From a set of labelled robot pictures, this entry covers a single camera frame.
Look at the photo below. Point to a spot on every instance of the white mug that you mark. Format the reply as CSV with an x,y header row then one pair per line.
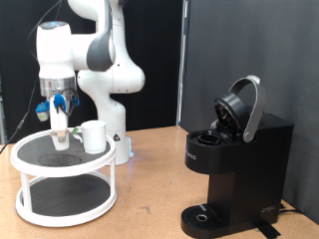
x,y
94,137

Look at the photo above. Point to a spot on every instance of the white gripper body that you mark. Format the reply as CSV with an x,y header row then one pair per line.
x,y
59,121

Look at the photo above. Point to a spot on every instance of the white coffee pod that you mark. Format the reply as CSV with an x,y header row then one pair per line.
x,y
61,146

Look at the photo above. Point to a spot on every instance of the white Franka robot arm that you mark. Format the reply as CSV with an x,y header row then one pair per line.
x,y
109,79

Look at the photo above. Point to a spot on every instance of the black backdrop curtain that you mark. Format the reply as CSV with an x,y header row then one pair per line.
x,y
159,49

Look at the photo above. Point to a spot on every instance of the grey metal post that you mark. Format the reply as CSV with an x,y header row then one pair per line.
x,y
2,119

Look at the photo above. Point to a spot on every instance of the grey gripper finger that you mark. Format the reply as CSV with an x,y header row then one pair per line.
x,y
61,136

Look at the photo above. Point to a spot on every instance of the black tape strip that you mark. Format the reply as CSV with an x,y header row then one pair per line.
x,y
267,229

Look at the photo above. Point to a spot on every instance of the white two-tier turntable stand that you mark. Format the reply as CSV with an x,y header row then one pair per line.
x,y
66,199

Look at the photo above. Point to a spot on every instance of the black Keurig coffee machine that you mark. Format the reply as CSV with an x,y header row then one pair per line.
x,y
249,172

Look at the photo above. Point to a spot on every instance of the wrist camera on blue mount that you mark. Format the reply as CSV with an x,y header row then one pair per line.
x,y
42,109

